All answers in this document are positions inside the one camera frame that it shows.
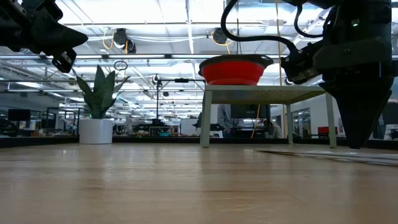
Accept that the green perforated metal shelf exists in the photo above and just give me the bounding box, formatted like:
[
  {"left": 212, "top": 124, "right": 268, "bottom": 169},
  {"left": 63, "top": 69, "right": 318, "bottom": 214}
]
[{"left": 200, "top": 85, "right": 338, "bottom": 149}]

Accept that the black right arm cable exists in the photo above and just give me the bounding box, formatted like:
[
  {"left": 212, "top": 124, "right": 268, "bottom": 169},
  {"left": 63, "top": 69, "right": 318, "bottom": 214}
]
[
  {"left": 293, "top": 2, "right": 326, "bottom": 39},
  {"left": 220, "top": 0, "right": 300, "bottom": 54}
]

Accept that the white plant pot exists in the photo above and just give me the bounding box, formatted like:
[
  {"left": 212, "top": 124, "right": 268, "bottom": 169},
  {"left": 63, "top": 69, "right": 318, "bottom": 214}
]
[{"left": 78, "top": 118, "right": 114, "bottom": 145}]

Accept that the black camera gantry frame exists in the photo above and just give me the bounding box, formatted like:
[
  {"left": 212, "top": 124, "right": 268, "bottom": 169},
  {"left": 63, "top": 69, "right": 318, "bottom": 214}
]
[{"left": 155, "top": 77, "right": 206, "bottom": 137}]

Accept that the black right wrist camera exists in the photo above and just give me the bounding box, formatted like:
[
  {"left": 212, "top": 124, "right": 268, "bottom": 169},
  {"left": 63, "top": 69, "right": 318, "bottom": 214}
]
[{"left": 279, "top": 42, "right": 323, "bottom": 85}]

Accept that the red collapsible bowl grey rim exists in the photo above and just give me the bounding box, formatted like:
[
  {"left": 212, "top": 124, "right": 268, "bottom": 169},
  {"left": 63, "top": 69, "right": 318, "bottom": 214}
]
[{"left": 198, "top": 54, "right": 275, "bottom": 86}]

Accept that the black monitor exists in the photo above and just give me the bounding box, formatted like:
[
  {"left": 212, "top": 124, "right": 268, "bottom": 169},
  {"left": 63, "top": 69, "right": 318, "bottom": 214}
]
[
  {"left": 230, "top": 104, "right": 271, "bottom": 119},
  {"left": 7, "top": 108, "right": 31, "bottom": 122}
]

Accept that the black hanging cable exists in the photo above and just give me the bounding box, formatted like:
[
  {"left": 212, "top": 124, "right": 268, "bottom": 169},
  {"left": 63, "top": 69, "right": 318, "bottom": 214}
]
[{"left": 234, "top": 0, "right": 243, "bottom": 56}]

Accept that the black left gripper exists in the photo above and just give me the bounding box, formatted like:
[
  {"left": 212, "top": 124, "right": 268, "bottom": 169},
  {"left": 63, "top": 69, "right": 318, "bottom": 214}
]
[{"left": 0, "top": 0, "right": 89, "bottom": 74}]

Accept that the person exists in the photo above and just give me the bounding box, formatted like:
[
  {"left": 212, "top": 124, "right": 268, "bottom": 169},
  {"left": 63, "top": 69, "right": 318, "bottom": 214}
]
[
  {"left": 216, "top": 104, "right": 242, "bottom": 138},
  {"left": 263, "top": 119, "right": 283, "bottom": 139}
]

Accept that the green snake plant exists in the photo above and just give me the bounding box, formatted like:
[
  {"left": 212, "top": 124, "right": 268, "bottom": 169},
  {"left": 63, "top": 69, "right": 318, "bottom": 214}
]
[{"left": 70, "top": 64, "right": 131, "bottom": 121}]

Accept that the black partition panel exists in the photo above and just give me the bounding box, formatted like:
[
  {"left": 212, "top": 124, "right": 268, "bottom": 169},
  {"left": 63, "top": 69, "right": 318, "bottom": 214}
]
[{"left": 372, "top": 101, "right": 398, "bottom": 140}]

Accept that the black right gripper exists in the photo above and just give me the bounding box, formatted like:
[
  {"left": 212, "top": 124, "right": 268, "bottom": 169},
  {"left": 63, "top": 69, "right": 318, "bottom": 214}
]
[{"left": 312, "top": 36, "right": 398, "bottom": 149}]

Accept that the black ceiling cable reel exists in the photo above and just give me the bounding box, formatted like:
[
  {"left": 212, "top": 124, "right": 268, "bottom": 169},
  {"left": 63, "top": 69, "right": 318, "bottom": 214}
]
[
  {"left": 213, "top": 27, "right": 228, "bottom": 45},
  {"left": 113, "top": 27, "right": 137, "bottom": 54}
]

